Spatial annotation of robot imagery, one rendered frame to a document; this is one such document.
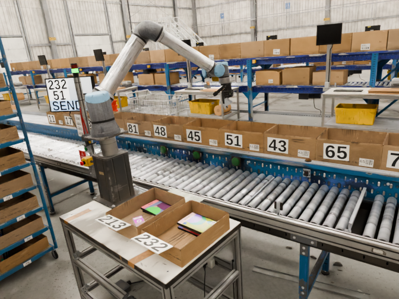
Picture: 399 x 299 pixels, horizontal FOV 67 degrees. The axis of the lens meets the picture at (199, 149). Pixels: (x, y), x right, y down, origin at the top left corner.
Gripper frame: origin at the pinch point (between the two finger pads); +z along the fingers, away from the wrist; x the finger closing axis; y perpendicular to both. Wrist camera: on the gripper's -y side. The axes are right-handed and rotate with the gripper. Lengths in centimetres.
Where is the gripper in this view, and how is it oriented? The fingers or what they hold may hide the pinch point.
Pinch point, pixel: (225, 107)
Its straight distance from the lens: 256.0
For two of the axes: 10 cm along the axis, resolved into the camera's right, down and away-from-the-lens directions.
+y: 9.3, -0.4, -3.7
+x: 3.4, -3.4, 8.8
